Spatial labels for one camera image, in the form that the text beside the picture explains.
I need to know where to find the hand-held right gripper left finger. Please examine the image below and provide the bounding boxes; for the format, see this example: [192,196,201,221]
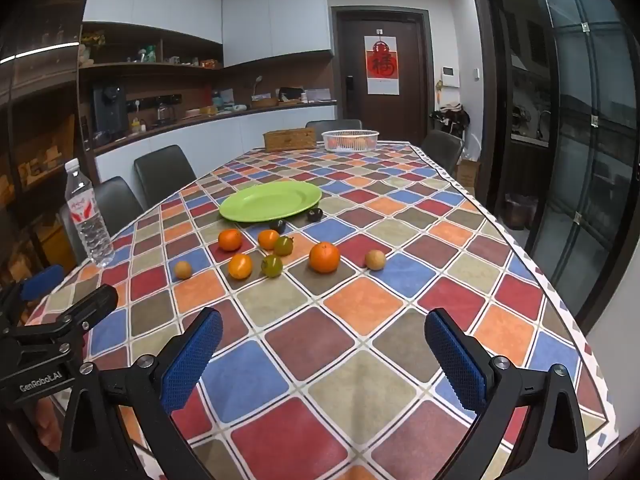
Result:
[59,306,224,480]

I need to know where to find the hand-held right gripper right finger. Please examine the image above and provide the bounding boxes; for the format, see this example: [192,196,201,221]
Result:
[424,307,590,480]

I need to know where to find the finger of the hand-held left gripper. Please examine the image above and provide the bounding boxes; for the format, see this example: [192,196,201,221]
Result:
[0,284,119,361]
[0,264,67,320]

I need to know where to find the large orange tangerine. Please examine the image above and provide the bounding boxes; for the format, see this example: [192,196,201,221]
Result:
[308,241,341,274]

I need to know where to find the green plate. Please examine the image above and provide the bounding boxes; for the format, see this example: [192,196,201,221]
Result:
[218,181,322,222]

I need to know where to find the clear plastic water bottle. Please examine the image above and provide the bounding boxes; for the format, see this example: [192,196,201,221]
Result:
[64,158,116,268]

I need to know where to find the grey dining chair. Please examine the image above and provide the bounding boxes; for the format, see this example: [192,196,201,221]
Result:
[420,129,465,176]
[59,176,145,263]
[133,144,198,211]
[305,119,363,132]

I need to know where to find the checkered colourful tablecloth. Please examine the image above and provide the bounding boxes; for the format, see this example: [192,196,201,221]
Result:
[25,142,621,480]

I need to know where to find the dark wooden display cabinet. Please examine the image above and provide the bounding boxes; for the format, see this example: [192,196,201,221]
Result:
[0,0,96,291]

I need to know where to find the dark trash bin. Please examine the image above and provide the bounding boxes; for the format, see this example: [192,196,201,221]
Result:
[502,193,538,231]

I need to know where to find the cardboard box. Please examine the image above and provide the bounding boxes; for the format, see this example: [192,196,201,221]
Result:
[456,159,481,188]

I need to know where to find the white counter cabinet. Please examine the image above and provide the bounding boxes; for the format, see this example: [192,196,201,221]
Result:
[92,100,338,183]

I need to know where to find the woven wicker box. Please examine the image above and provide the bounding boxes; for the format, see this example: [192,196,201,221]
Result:
[263,127,317,153]

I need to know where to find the rack with bags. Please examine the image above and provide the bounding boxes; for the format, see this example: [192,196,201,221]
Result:
[432,105,471,136]

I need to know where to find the dark brown door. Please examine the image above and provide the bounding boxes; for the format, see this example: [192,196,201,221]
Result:
[331,6,435,142]

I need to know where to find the white plastic basket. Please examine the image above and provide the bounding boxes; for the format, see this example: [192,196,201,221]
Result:
[321,129,380,154]

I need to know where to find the glass sliding door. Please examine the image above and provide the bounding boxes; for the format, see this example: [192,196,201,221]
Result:
[527,0,640,331]

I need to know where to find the red wall calendar poster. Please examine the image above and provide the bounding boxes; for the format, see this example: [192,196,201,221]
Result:
[364,34,401,96]

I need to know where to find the white wall cabinets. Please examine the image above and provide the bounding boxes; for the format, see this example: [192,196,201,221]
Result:
[82,0,335,68]

